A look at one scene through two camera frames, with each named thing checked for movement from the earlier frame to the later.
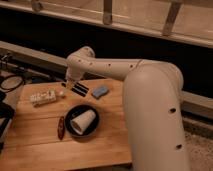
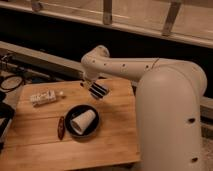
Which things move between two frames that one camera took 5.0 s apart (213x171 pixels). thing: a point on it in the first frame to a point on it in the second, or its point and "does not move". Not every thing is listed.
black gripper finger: [80, 89] to [101, 87]
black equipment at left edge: [7, 113] does not move
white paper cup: [81, 122] does not move
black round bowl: [75, 112] does not move
